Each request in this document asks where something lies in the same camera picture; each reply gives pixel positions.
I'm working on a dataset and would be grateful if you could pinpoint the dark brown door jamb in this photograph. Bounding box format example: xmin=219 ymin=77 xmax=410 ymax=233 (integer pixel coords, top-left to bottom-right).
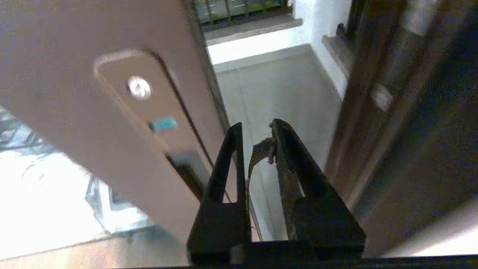
xmin=324 ymin=0 xmax=478 ymax=259

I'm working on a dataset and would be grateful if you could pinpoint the black metal balcony railing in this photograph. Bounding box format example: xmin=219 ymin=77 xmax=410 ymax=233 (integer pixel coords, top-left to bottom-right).
xmin=191 ymin=0 xmax=295 ymax=27

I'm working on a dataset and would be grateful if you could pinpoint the brown framed sliding glass door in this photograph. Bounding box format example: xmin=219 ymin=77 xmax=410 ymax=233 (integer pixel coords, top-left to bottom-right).
xmin=0 ymin=0 xmax=262 ymax=247

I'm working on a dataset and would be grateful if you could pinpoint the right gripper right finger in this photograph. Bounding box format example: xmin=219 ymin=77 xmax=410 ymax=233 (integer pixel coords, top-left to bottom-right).
xmin=269 ymin=118 xmax=367 ymax=259

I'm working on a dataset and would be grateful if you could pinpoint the recessed door handle lock plate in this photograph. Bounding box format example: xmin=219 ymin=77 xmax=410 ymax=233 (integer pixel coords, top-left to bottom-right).
xmin=93 ymin=48 xmax=228 ymax=204

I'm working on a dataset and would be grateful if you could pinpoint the dark stone window sill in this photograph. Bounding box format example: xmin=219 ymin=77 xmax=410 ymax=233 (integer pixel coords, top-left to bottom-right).
xmin=322 ymin=34 xmax=356 ymax=81

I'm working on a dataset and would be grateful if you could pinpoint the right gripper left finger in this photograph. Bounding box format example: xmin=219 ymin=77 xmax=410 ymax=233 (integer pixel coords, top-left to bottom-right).
xmin=187 ymin=122 xmax=277 ymax=263

